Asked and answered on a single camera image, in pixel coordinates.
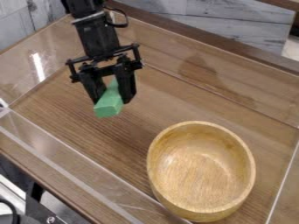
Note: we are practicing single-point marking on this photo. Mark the green rectangular block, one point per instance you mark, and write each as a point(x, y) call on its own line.
point(111, 103)

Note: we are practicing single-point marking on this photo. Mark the clear acrylic corner bracket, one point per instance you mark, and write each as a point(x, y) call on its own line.
point(111, 20)

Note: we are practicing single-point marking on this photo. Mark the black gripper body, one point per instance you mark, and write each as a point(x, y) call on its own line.
point(98, 36)

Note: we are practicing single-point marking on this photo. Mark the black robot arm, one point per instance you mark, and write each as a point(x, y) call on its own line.
point(83, 8)

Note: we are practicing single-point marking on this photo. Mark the brown wooden bowl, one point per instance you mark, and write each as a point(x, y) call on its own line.
point(202, 170)

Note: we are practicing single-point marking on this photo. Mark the black device with bolt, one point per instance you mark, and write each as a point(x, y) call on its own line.
point(38, 214)

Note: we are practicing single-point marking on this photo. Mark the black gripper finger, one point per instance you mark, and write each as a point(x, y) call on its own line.
point(126, 80)
point(94, 85)

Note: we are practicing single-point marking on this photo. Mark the black table leg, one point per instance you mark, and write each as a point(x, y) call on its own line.
point(35, 191)

